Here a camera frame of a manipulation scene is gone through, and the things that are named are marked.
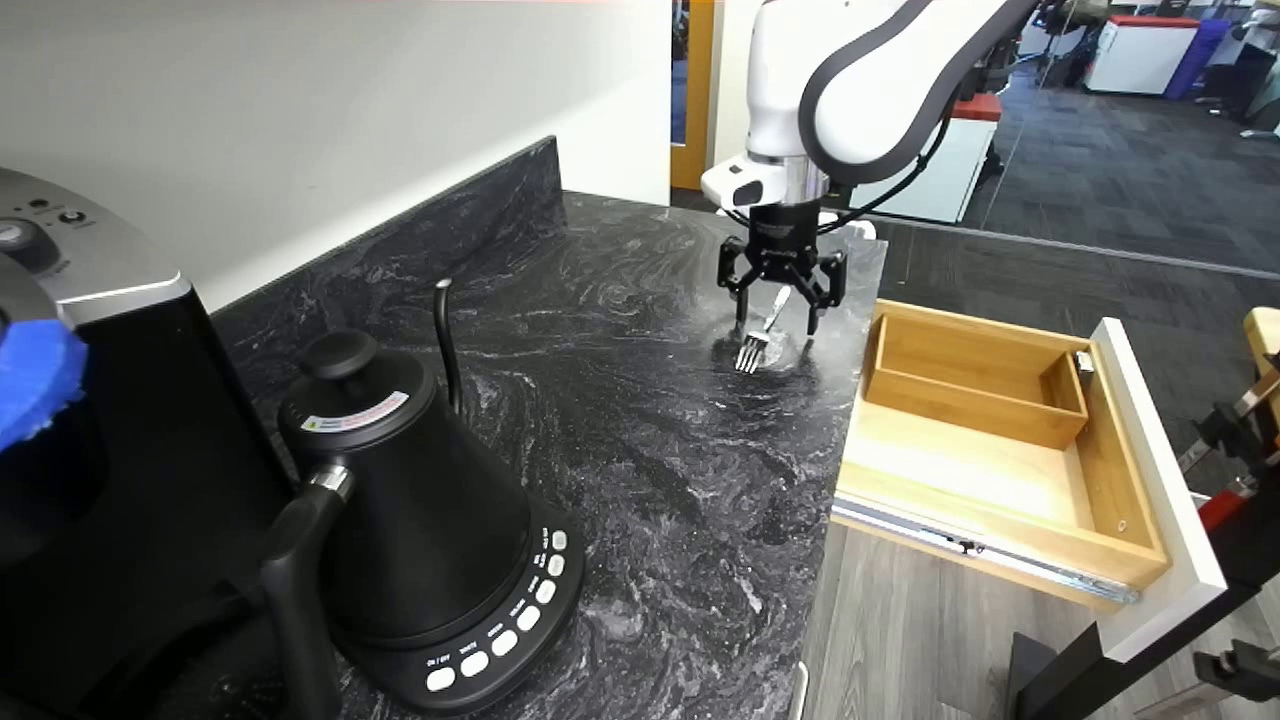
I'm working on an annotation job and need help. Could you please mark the red and black clamp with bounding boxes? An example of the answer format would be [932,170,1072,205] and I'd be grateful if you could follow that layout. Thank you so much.
[1192,485,1260,540]

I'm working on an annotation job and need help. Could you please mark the wooden drawer with white front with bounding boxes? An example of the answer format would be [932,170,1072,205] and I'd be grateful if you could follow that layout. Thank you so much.
[826,296,1230,667]

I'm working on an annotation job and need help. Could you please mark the black and silver coffee maker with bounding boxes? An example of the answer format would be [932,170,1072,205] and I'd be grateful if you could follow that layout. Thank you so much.
[0,163,313,720]

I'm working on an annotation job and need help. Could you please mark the black camera stand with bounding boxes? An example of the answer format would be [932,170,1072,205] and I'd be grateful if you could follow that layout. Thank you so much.
[1007,494,1280,720]

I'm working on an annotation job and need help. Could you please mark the wooden door frame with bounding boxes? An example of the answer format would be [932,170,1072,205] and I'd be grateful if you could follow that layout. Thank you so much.
[667,0,719,202]

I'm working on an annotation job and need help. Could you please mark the blue tape piece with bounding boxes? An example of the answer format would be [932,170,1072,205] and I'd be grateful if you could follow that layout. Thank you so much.
[0,312,93,456]

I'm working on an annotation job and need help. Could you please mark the small wooden organiser box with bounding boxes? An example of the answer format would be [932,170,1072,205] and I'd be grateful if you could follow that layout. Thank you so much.
[859,309,1097,454]

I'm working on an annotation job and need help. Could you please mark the white box with red lid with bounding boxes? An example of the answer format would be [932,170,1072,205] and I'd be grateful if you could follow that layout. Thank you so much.
[1081,12,1202,102]

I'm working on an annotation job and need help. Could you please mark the silver metal fork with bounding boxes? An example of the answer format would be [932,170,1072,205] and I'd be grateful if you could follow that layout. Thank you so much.
[732,283,806,381]

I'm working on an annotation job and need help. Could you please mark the metal drawer slide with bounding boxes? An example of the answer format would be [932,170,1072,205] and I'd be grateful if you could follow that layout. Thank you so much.
[826,494,1149,607]

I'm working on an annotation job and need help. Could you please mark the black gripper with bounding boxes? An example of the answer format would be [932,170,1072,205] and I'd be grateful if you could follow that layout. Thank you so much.
[717,198,851,346]

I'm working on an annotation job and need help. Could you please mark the black gooseneck kettle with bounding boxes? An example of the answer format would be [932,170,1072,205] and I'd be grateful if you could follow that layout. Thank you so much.
[257,277,573,720]

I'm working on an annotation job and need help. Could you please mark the black bar clamp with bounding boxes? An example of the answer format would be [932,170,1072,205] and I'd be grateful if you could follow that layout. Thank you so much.
[1177,376,1280,495]

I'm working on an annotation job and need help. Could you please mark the black kettle base with buttons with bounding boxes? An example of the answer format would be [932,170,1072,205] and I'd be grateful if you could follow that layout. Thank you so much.
[330,513,593,720]

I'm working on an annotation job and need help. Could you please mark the wooden board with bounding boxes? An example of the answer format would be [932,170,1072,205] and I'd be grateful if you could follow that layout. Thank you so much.
[1241,304,1280,405]

